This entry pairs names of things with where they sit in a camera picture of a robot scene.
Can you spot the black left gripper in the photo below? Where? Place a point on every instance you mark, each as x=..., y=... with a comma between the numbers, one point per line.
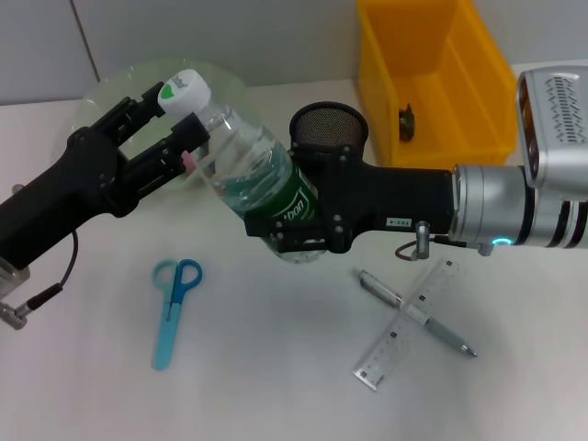
x=55, y=193

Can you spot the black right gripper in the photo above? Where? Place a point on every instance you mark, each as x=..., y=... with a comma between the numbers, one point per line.
x=404, y=197

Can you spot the pink peach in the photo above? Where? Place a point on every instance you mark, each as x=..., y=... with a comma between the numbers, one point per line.
x=188, y=161

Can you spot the clear green-label water bottle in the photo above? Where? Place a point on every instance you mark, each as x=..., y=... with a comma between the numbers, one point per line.
x=248, y=151

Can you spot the green plastic wrapper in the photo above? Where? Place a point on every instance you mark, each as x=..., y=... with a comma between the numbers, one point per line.
x=407, y=124

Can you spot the black mesh pen holder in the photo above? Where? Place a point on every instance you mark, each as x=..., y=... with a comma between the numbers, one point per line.
x=328, y=128

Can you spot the translucent green fruit plate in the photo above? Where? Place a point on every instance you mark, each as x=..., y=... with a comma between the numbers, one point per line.
x=229, y=92

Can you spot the grey clear ballpoint pen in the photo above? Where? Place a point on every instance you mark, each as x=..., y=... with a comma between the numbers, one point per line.
x=379, y=287

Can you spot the clear plastic ruler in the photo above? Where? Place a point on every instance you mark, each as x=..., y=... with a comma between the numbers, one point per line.
x=395, y=340

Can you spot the blue capped scissors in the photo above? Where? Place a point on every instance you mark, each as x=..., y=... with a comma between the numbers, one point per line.
x=167, y=321

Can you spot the yellow plastic bin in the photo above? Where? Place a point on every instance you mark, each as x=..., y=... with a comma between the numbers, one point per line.
x=436, y=92

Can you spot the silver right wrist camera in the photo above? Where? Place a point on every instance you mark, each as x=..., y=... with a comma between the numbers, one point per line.
x=556, y=128

